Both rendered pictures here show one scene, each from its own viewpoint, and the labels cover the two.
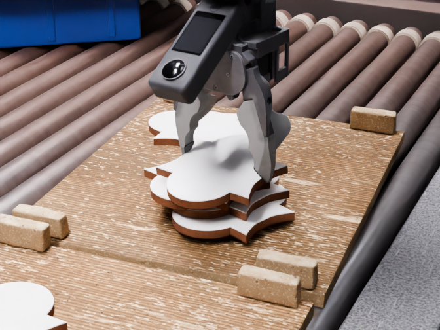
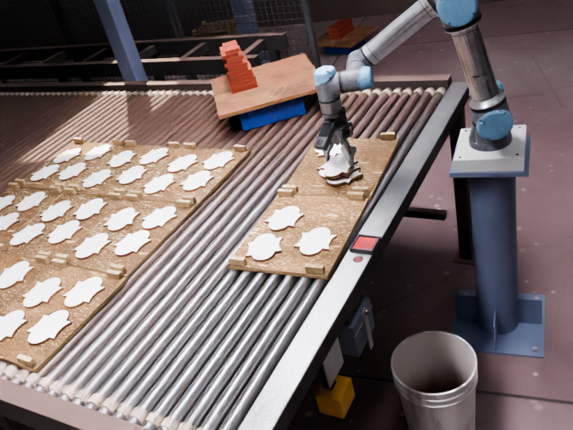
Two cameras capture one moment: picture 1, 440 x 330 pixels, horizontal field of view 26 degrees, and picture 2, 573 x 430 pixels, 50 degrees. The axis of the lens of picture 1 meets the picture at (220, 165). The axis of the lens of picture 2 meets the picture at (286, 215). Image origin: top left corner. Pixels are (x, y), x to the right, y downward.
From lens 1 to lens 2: 1.24 m
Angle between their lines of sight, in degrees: 11
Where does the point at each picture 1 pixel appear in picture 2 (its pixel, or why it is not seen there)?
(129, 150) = (310, 160)
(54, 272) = (297, 202)
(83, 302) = (307, 208)
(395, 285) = (392, 189)
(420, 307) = (399, 194)
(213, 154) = (336, 160)
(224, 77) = (334, 140)
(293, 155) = (362, 153)
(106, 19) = (292, 109)
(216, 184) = (338, 170)
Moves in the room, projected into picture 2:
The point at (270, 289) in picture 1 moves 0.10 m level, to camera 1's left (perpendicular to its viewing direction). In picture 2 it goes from (355, 196) to (327, 201)
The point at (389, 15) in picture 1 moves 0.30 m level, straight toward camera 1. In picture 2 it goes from (399, 84) to (395, 113)
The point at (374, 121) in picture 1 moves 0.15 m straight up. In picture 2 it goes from (388, 136) to (383, 101)
